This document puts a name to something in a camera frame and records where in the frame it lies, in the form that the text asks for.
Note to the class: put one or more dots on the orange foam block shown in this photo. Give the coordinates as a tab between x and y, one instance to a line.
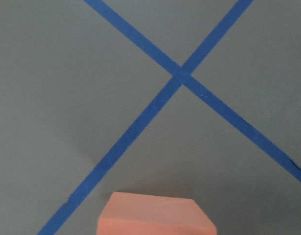
139	214

